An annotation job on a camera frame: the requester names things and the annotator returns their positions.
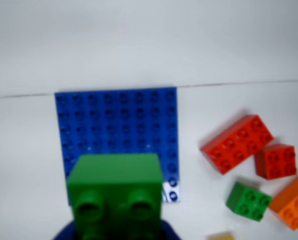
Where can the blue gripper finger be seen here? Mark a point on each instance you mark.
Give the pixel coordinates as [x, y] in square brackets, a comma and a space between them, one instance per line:
[172, 231]
[64, 232]

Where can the green 2x4 block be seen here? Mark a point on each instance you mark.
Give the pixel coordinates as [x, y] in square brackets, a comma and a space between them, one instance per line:
[113, 175]

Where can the yellow 2x4 block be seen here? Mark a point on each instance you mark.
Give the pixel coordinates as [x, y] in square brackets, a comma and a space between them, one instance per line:
[220, 236]

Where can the green 2x2 block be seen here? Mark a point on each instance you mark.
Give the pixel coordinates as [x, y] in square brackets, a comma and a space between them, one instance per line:
[247, 202]

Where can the red 2x4 block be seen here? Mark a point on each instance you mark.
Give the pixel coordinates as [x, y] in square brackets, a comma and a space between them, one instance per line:
[236, 145]

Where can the orange 2x4 block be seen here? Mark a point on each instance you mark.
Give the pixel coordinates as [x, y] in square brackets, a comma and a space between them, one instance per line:
[294, 202]

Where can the red 2x2 block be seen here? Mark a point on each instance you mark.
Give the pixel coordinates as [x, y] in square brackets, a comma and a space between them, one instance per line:
[276, 161]

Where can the white board sheet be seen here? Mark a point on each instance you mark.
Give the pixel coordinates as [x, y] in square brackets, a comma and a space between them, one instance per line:
[21, 162]
[138, 42]

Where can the blue 8x8 base plate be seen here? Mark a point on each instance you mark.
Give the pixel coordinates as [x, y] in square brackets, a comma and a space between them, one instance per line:
[113, 120]

